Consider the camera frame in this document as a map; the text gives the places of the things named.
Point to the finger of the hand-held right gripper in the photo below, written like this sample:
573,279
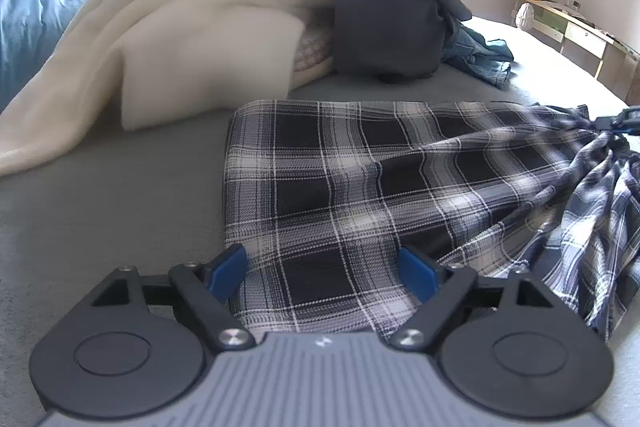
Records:
604,123

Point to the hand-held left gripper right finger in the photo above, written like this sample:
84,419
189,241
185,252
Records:
417,274

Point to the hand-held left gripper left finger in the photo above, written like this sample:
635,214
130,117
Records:
227,274

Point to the black white plaid shirt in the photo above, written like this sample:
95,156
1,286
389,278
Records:
350,182

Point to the desk with drawers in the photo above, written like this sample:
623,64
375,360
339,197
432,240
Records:
582,42

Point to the blue jeans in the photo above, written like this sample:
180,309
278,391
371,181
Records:
492,67

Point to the white ribbed object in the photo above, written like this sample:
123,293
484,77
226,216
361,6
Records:
525,14

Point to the checked pillow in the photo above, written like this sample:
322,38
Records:
312,49

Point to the cream fleece blanket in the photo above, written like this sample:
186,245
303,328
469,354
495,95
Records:
200,32

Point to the blue duvet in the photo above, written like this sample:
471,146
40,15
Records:
35,32

